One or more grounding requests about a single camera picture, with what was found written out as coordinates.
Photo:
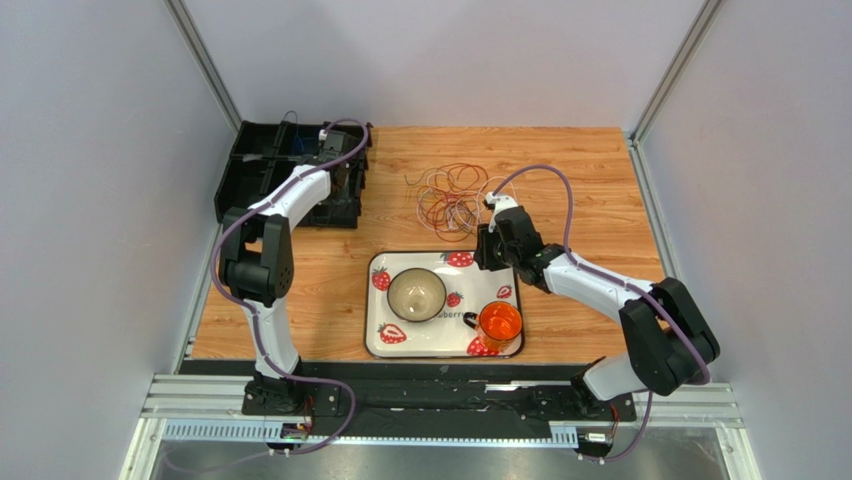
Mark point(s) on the strawberry print white tray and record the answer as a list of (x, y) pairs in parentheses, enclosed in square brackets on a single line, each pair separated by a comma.
[(452, 332)]

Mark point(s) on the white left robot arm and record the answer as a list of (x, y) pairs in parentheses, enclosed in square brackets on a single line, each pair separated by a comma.
[(256, 261)]

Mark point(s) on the orange translucent mug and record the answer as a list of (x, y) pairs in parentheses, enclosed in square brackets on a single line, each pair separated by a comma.
[(497, 326)]

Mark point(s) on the beige ceramic bowl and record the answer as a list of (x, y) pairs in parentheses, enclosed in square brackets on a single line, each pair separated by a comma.
[(416, 295)]

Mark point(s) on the black compartment storage bin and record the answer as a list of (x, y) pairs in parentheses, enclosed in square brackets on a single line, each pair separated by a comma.
[(262, 158)]

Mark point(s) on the aluminium frame rail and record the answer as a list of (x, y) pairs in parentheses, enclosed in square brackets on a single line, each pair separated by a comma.
[(192, 426)]

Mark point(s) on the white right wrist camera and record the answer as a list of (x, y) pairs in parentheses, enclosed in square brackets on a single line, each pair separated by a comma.
[(498, 202)]

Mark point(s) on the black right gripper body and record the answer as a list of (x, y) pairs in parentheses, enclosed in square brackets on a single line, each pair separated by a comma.
[(492, 247)]

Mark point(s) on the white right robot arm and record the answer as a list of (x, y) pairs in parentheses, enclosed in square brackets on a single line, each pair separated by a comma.
[(669, 342)]

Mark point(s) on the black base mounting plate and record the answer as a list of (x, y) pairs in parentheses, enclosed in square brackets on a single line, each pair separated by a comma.
[(436, 400)]

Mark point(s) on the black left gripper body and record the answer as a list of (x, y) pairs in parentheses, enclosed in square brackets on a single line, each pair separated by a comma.
[(342, 195)]

